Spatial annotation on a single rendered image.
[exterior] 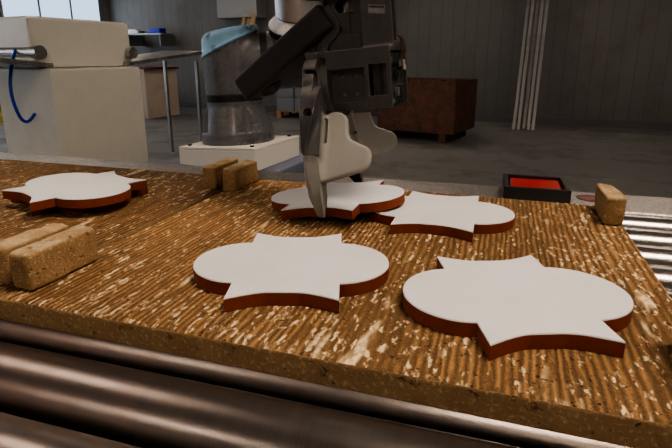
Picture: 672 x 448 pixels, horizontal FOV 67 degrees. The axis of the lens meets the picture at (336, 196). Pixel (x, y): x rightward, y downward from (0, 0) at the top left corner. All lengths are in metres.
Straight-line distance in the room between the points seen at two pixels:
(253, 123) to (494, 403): 0.86
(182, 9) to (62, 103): 7.45
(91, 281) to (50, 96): 4.30
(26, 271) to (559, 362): 0.32
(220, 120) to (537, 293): 0.82
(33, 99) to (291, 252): 4.53
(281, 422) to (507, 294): 0.15
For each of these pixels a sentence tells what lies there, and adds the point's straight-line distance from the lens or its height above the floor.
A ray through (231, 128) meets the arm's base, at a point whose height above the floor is 0.95.
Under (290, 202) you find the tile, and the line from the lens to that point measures 0.49.
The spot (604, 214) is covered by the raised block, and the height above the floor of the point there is 0.95.
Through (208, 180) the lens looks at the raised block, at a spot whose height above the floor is 0.95.
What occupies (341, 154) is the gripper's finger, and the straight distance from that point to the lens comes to 0.44.
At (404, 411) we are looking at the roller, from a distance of 0.29.
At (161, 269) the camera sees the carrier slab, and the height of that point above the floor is 0.94.
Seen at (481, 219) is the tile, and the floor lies 0.95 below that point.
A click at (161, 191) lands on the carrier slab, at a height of 0.94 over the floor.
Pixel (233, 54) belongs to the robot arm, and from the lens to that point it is 1.05.
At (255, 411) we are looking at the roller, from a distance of 0.27.
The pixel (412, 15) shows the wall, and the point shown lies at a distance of 9.54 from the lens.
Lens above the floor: 1.08
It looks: 15 degrees down
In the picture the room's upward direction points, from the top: straight up
